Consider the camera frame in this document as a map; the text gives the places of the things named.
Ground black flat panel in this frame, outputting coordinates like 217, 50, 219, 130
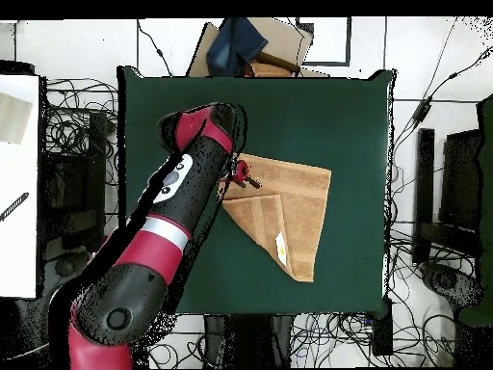
438, 128, 483, 232

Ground black cable with adapter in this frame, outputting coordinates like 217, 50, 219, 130
392, 45, 493, 155

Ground dark green table cloth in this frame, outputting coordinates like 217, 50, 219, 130
117, 65, 396, 319

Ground tan terry towel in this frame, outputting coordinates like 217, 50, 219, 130
218, 152, 333, 283

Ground folded orange-brown cloth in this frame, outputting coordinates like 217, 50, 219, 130
246, 51, 302, 78

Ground beige paper sheet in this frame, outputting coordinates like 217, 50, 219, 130
0, 92, 33, 145

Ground black power strip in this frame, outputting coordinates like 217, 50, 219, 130
370, 298, 395, 357

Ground brown cardboard box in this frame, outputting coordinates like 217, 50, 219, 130
186, 16, 330, 78

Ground black equipment rack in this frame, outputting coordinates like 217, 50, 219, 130
39, 111, 110, 253

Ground black striped tool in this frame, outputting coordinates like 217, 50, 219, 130
0, 191, 31, 223

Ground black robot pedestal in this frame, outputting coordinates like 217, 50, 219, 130
203, 313, 295, 369

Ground white desk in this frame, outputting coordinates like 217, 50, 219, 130
0, 74, 41, 300

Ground blue denim jeans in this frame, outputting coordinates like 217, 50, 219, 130
205, 16, 270, 77

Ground black upright bar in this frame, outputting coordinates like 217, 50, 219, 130
411, 127, 436, 267

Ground thin black cable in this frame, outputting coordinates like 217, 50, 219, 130
137, 18, 173, 77

